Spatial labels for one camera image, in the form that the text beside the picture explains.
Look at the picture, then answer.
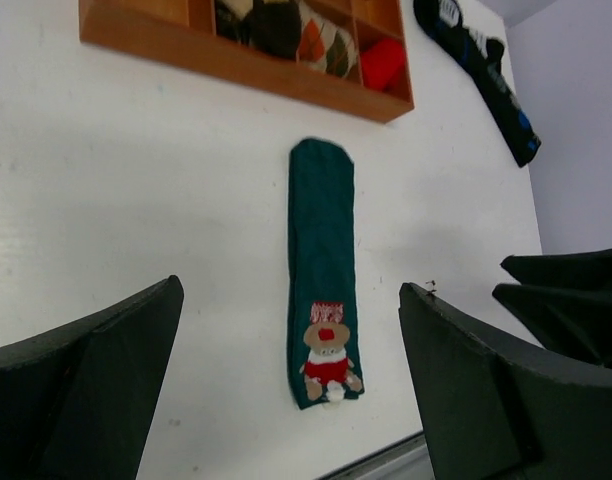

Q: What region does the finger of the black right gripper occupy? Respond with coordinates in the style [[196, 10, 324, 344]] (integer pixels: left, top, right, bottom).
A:
[[492, 284, 612, 369], [501, 248, 612, 290]]

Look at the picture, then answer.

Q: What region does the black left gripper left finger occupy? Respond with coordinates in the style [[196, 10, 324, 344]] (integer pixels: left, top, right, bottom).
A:
[[0, 275, 184, 479]]

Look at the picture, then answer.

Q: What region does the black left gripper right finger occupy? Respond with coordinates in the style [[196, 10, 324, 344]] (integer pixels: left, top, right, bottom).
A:
[[399, 283, 612, 479]]

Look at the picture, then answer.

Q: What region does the dark green reindeer sock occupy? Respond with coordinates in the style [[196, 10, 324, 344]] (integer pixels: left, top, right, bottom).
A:
[[287, 138, 365, 410]]

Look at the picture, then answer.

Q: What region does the black and blue sock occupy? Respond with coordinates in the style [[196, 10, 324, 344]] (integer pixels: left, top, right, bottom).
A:
[[413, 0, 541, 168]]

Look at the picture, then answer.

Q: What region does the red rolled sock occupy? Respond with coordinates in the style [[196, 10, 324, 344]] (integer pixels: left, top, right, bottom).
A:
[[360, 37, 405, 92]]

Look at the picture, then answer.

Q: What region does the argyle patterned rolled sock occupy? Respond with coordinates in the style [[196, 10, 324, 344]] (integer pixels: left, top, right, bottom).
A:
[[297, 1, 358, 79]]

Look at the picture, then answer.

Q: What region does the orange wooden compartment tray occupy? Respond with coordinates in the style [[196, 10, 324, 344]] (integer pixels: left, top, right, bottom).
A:
[[78, 1, 414, 124]]

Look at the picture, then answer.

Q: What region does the dark brown rolled sock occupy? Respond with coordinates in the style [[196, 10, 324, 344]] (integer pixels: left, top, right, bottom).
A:
[[214, 1, 302, 60]]

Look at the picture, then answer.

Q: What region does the aluminium table frame rail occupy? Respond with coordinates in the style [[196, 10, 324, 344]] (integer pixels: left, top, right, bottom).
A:
[[321, 432, 435, 480]]

